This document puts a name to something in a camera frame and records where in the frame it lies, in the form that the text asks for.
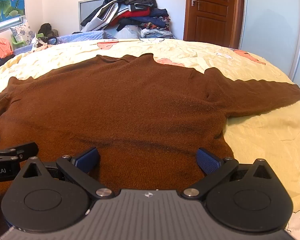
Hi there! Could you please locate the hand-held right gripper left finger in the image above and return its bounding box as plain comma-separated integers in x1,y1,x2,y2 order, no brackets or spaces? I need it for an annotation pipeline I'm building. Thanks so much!
21,147,115,201

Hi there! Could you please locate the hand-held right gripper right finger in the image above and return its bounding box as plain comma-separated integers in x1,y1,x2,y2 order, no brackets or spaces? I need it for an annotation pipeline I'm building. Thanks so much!
181,148,277,201

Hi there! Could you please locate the brown knit sweater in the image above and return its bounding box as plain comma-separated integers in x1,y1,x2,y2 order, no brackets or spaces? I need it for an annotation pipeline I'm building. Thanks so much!
0,53,300,198

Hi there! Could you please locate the pile of clothes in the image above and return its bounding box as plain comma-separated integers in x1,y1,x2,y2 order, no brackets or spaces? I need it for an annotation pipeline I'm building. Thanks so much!
80,0,177,40

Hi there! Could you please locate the yellow printed quilt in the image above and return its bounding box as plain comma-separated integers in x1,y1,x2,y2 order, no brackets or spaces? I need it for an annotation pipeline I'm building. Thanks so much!
0,38,300,240

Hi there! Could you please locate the black cloth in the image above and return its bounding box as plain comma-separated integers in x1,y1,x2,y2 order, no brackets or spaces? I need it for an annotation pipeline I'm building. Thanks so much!
0,54,16,74

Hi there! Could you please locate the orange cloth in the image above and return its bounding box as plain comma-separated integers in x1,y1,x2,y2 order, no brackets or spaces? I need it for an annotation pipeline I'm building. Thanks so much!
0,38,13,58

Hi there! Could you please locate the green plastic stool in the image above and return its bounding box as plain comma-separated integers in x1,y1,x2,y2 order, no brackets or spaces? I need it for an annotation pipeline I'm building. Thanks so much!
12,33,44,48

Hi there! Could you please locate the white crumpled cloth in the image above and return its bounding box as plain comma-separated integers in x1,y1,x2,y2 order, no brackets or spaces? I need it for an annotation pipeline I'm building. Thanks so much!
31,34,53,52

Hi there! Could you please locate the floral pillow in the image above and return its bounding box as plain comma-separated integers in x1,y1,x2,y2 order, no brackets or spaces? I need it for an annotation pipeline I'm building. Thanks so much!
10,21,36,44

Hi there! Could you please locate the dark olive bag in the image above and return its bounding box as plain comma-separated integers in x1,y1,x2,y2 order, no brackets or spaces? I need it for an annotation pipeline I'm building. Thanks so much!
37,23,59,39

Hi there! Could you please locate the blue quilted blanket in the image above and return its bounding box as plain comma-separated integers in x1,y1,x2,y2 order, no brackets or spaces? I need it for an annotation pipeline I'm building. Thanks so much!
56,30,118,45

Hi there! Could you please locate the brown wooden door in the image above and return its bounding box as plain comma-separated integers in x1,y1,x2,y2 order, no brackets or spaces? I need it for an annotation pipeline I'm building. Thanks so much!
183,0,245,49

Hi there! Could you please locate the white sliding wardrobe door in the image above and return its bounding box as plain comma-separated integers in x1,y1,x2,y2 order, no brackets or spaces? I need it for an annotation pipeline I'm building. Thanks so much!
239,0,300,83

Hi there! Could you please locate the grey framed panel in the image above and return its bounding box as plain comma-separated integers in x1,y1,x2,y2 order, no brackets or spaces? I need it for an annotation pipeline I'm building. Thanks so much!
78,0,108,27

